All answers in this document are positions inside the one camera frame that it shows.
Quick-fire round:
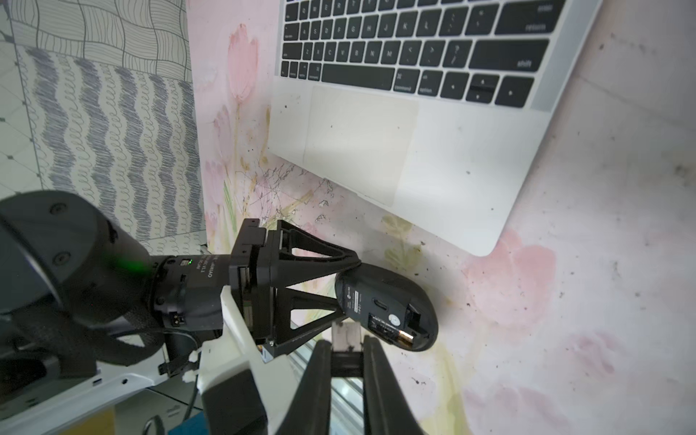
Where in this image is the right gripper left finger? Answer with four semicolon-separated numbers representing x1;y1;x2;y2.
277;340;332;435

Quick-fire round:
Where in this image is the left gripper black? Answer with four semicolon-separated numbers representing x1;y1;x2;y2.
229;219;362;357

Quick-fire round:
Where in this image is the black wireless mouse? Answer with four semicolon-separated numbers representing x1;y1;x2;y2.
335;264;439;352

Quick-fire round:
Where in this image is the floral pink table mat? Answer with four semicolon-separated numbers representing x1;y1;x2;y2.
187;1;695;434

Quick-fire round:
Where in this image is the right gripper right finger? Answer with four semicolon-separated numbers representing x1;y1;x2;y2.
362;336;424;435

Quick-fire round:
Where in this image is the silver laptop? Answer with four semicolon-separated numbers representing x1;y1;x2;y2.
268;1;600;257

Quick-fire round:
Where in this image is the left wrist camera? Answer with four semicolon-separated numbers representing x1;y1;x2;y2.
197;286;298;434

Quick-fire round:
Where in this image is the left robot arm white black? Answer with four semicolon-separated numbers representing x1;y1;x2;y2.
1;190;360;434

